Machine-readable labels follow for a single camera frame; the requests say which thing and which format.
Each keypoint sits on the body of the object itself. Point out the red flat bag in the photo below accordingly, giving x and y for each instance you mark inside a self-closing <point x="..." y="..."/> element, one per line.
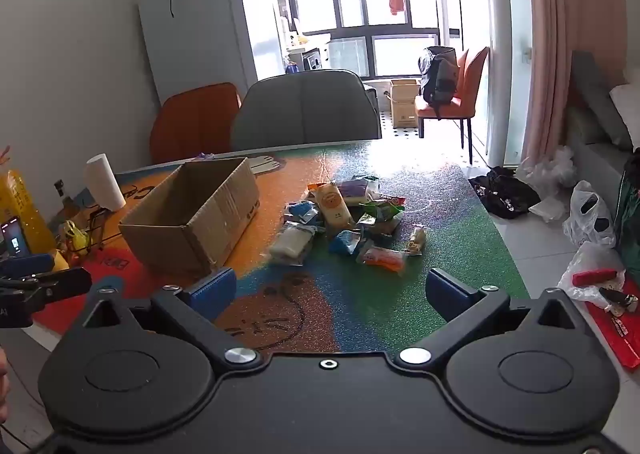
<point x="622" y="339"/>

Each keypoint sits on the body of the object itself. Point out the white bread packet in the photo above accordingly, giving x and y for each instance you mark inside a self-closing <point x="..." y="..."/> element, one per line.
<point x="292" y="244"/>

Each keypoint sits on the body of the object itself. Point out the dark grey suitcase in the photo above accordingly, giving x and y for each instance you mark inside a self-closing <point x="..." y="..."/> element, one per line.
<point x="371" y="99"/>

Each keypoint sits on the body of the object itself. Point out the pink curtain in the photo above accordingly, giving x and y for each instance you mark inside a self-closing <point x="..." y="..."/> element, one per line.
<point x="570" y="34"/>

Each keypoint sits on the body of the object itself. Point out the yellow green small bag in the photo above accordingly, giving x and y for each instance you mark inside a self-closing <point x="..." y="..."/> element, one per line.
<point x="74" y="236"/>

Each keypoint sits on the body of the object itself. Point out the black bag on floor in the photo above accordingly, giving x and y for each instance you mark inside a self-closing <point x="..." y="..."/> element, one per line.
<point x="505" y="191"/>

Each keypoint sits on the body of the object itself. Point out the white bag with black items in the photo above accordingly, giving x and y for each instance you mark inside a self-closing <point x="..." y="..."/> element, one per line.
<point x="590" y="219"/>

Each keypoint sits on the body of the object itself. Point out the orange red snack packet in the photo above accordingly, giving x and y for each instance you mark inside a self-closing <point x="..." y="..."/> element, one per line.
<point x="382" y="259"/>

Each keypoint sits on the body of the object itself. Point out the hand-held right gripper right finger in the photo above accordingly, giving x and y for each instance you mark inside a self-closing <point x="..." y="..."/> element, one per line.
<point x="447" y="291"/>

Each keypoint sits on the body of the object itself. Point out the orange dining chair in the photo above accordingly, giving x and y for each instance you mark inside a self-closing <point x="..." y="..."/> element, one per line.
<point x="195" y="122"/>

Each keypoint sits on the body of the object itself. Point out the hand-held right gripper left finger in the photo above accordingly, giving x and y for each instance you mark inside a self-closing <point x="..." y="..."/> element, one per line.
<point x="212" y="291"/>

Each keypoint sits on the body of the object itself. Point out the grey dining chair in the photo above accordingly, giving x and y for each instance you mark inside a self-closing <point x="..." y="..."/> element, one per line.
<point x="305" y="109"/>

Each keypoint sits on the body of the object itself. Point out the red snack bar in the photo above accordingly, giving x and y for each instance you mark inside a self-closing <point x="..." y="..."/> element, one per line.
<point x="392" y="198"/>

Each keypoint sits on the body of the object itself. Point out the dark green bag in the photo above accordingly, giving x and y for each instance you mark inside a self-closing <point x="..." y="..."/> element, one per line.
<point x="629" y="214"/>

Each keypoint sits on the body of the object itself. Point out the blue snack packet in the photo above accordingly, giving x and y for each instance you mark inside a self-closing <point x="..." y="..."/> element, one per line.
<point x="347" y="241"/>
<point x="301" y="211"/>

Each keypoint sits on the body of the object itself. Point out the beige bread packet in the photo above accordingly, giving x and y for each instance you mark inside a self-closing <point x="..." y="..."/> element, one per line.
<point x="334" y="206"/>

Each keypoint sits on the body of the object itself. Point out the grey sofa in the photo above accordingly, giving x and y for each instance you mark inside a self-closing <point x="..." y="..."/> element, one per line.
<point x="595" y="124"/>

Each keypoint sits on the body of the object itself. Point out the black framed window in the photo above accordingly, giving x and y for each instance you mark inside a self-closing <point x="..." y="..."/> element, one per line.
<point x="385" y="27"/>

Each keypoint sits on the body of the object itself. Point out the smartphone with lit screen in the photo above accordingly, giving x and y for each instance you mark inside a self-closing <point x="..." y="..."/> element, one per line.
<point x="15" y="236"/>

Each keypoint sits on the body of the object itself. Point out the white foam container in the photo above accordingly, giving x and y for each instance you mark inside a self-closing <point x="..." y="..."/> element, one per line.
<point x="549" y="210"/>

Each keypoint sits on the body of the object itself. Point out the white pillow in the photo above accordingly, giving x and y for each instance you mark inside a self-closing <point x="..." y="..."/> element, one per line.
<point x="627" y="109"/>

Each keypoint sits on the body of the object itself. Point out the cardboard box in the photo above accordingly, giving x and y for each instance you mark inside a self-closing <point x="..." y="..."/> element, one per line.
<point x="200" y="204"/>
<point x="404" y="104"/>

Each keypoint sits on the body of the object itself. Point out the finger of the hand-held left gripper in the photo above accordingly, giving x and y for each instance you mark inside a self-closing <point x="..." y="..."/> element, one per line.
<point x="30" y="264"/>
<point x="65" y="284"/>

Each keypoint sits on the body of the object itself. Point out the white refrigerator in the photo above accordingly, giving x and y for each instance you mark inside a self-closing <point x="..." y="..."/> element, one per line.
<point x="210" y="29"/>

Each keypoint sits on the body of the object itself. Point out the purple blue wrapper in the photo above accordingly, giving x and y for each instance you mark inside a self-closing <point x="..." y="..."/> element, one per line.
<point x="204" y="156"/>

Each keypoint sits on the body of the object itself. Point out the small clear pastry packet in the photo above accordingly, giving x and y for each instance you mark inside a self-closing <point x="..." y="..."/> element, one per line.
<point x="416" y="239"/>

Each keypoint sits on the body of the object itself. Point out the black grey backpack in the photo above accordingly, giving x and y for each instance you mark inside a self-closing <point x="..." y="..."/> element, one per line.
<point x="439" y="74"/>

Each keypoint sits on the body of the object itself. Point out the orange chair by window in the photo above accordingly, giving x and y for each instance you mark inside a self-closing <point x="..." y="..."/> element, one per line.
<point x="462" y="62"/>

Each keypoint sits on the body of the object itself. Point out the cardboard box on floor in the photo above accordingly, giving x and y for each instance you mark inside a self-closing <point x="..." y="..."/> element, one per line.
<point x="404" y="104"/>

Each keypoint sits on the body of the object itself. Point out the clear bag with red item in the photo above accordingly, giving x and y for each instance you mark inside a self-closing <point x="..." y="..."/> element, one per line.
<point x="592" y="266"/>

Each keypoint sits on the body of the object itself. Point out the white paper towel roll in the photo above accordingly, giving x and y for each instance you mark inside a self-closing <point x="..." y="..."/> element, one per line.
<point x="104" y="181"/>

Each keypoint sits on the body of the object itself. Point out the small microwave oven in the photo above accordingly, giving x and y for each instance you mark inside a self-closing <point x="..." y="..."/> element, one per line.
<point x="314" y="59"/>

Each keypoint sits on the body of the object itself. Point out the orange chair with backpack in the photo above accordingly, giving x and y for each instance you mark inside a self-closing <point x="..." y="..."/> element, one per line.
<point x="475" y="94"/>

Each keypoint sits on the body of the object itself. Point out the glass bottle with black cap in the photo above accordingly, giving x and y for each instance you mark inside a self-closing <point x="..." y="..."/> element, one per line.
<point x="66" y="196"/>

